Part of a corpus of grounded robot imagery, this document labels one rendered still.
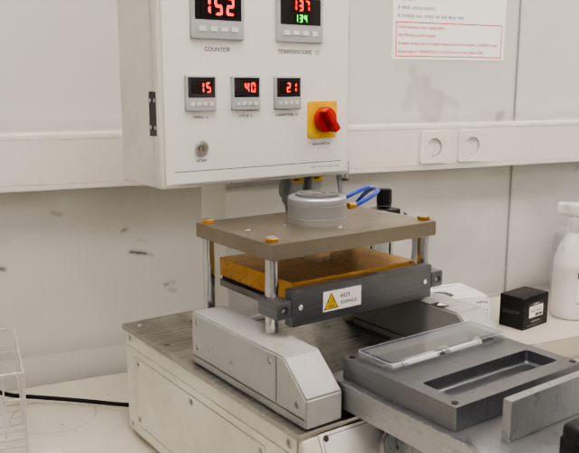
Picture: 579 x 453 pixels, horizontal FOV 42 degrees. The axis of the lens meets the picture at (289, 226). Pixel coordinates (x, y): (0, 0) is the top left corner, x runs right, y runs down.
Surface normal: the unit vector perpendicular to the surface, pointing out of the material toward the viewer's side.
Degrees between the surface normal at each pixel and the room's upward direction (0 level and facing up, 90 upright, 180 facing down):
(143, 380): 90
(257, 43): 90
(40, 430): 0
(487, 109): 90
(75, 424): 0
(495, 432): 0
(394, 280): 90
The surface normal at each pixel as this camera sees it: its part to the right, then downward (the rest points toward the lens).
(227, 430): -0.81, 0.11
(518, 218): 0.41, 0.17
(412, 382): 0.00, -0.98
